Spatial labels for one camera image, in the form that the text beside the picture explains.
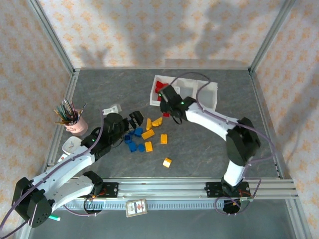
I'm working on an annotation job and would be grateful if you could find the grey pencil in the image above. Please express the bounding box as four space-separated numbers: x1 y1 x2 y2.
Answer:
63 99 75 118

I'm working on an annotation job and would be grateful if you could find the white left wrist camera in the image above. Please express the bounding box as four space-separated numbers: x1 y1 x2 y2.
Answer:
103 104 123 116

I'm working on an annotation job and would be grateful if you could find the playing card box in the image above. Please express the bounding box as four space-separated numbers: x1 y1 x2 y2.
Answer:
125 198 149 218

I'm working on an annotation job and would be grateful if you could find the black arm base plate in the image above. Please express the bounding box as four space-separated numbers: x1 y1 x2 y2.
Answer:
205 181 250 199
84 182 119 199

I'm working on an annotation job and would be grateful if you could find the white dish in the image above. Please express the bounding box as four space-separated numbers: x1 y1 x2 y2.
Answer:
61 136 82 156

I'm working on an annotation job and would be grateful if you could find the green pencil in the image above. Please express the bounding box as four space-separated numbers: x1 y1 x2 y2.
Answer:
54 108 73 120

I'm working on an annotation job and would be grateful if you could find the aluminium front rail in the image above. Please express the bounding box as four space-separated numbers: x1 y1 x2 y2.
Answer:
71 177 299 200

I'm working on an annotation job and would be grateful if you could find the aluminium table side rail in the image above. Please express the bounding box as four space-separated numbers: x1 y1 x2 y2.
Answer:
41 69 81 176
248 70 293 180

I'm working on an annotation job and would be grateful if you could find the white three-compartment tray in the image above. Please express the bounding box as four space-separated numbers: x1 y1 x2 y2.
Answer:
149 74 219 113

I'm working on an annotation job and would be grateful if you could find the aluminium frame post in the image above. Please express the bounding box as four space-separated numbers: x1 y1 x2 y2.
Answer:
248 0 298 73
26 0 76 75

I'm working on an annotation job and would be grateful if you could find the purple cable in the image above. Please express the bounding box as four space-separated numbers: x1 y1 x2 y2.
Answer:
0 108 105 238
171 71 278 175

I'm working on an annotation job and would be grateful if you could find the pink pencil cup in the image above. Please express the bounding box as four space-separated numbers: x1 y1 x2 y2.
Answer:
64 109 89 136

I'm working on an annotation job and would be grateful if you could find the slotted metal cable tray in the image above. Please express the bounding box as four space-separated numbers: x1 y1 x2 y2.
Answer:
61 198 240 210

